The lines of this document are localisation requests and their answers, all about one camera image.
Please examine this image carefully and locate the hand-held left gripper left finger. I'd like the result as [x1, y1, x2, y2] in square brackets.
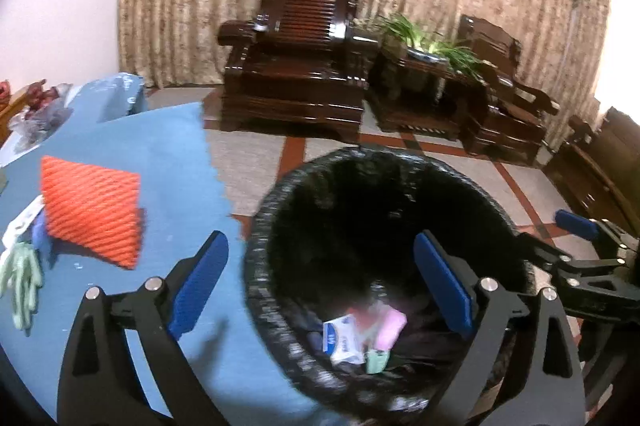
[57, 230, 230, 426]

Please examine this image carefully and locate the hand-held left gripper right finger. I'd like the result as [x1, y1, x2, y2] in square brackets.
[413, 229, 587, 426]

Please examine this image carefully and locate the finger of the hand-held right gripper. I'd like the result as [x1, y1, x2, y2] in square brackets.
[554, 209, 626, 248]
[517, 231, 581, 278]

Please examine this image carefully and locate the black-bagged round trash bin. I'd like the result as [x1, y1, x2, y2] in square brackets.
[243, 146, 536, 414]

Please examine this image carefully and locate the orange foam fruit net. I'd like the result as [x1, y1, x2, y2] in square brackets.
[40, 155, 143, 271]

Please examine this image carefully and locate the dark wooden bench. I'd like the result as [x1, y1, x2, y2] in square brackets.
[542, 106, 640, 237]

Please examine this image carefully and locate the small green wrapper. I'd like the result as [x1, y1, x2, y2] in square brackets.
[365, 348, 390, 374]

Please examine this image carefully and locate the blue tablecloth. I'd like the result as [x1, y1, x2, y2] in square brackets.
[0, 101, 346, 426]

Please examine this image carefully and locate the white and blue packet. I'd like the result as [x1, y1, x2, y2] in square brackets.
[321, 313, 366, 366]

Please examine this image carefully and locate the pale green glove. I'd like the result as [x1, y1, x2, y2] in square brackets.
[0, 242, 43, 337]

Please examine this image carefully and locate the dark wooden side table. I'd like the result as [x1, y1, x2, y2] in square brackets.
[370, 41, 488, 142]

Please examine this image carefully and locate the bright window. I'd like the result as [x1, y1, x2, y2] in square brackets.
[592, 0, 640, 117]

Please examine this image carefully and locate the white flat plastic piece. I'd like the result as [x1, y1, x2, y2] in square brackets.
[0, 196, 47, 249]

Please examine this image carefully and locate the green potted plant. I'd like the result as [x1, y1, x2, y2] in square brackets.
[375, 12, 441, 52]
[430, 39, 488, 80]

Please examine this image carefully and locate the glass fruit bowl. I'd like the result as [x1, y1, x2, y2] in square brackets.
[7, 99, 76, 152]

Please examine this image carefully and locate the dark wooden slatted armchair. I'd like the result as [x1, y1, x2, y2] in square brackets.
[217, 0, 379, 142]

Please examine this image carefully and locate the wooden cabinet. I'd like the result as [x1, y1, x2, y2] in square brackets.
[0, 81, 46, 147]

